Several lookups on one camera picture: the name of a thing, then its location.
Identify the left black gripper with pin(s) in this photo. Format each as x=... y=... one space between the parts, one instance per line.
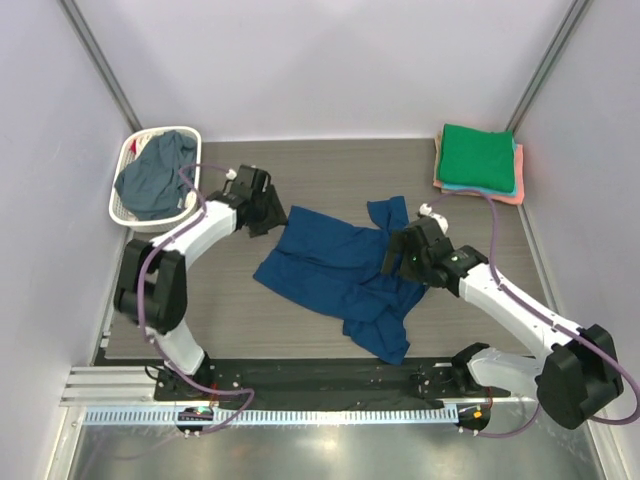
x=274 y=218

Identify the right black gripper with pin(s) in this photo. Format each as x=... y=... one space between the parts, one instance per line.
x=400 y=242

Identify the dark blue t shirt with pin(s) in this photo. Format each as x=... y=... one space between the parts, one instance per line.
x=333 y=268

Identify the white plastic laundry basket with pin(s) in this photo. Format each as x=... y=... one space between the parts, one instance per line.
x=122 y=216

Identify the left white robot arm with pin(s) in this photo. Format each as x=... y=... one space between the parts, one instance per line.
x=151 y=289

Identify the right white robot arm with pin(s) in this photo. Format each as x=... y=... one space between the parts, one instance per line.
x=571 y=371

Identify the grey blue t shirt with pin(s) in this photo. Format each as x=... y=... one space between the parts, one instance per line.
x=150 y=187

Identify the folded tan t shirt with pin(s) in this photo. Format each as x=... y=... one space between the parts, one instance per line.
x=438 y=150

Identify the folded pink t shirt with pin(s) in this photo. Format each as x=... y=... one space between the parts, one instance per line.
x=516 y=197

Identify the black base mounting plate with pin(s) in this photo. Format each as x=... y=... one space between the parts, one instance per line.
x=284 y=382

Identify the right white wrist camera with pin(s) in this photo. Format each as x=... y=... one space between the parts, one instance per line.
x=426 y=211

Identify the white slotted cable duct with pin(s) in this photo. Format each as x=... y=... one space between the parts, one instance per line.
x=198 y=416

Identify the aluminium frame rail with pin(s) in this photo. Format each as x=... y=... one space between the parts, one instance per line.
x=107 y=386

